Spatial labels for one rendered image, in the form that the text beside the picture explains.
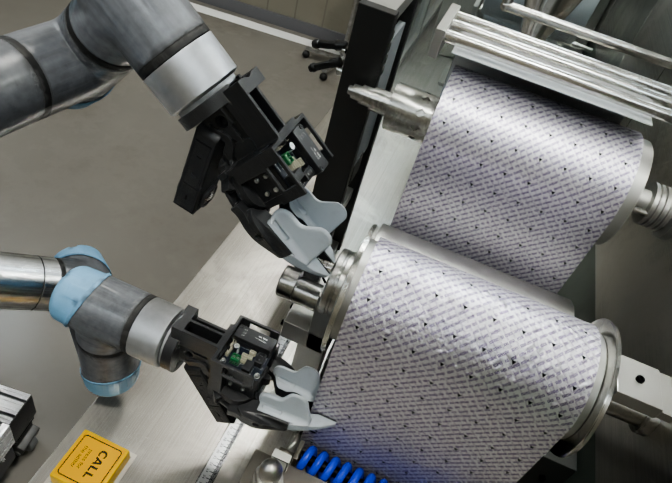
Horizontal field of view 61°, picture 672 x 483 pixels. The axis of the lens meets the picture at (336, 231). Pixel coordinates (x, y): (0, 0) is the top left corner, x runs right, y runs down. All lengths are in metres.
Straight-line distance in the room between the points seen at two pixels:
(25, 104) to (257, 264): 0.64
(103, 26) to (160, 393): 0.57
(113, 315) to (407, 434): 0.36
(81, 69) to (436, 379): 0.44
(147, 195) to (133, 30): 2.10
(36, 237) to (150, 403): 1.60
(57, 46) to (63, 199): 2.04
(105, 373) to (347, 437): 0.32
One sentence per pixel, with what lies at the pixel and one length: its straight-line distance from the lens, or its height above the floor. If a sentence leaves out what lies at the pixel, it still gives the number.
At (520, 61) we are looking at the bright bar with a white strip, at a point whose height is 1.45.
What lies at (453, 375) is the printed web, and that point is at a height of 1.26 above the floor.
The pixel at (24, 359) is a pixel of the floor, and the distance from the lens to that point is 2.09.
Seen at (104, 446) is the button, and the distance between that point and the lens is 0.86.
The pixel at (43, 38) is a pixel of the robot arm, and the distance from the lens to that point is 0.57.
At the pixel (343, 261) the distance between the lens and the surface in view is 0.59.
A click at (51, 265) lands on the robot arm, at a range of 0.86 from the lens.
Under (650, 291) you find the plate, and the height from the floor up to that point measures 1.27.
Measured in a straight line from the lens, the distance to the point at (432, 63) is 1.52.
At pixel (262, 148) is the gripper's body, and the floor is 1.40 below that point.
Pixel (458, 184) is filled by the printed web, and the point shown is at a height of 1.31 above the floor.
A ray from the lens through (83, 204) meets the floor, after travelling 2.56.
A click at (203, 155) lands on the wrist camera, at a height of 1.37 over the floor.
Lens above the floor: 1.70
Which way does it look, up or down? 42 degrees down
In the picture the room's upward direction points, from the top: 17 degrees clockwise
